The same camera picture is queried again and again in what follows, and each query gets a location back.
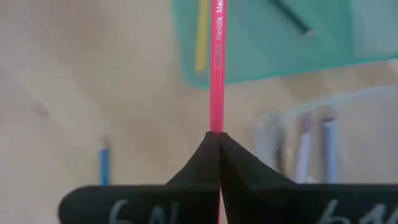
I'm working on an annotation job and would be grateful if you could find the purple translucent pen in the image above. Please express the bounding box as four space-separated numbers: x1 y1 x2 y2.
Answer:
294 117 313 184

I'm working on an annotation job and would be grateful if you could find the black colored pencil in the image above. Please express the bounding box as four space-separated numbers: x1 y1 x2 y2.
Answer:
268 0 315 37

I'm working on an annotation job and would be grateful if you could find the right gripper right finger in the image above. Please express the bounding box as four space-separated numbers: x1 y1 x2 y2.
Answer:
220 133 398 224

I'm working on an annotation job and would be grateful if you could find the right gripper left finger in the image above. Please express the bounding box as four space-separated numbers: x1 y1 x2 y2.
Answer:
58 132 220 224

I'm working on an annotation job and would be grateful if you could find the green translucent plastic bin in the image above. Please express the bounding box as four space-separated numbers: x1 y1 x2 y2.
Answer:
170 0 398 90

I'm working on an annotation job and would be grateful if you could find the pink colored pencil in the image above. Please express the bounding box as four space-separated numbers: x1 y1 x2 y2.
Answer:
208 0 229 224

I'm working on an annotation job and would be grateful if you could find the clear plastic bin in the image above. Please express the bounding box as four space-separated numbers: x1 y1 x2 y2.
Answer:
248 84 398 185

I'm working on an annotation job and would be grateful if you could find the lavender marbled pen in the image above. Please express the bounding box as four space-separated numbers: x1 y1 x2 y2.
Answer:
321 117 340 184

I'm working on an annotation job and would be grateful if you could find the blue pencil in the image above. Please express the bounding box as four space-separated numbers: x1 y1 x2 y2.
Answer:
98 136 112 187

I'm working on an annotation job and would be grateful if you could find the yellow pencil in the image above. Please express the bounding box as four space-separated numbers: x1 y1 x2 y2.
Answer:
195 0 210 75

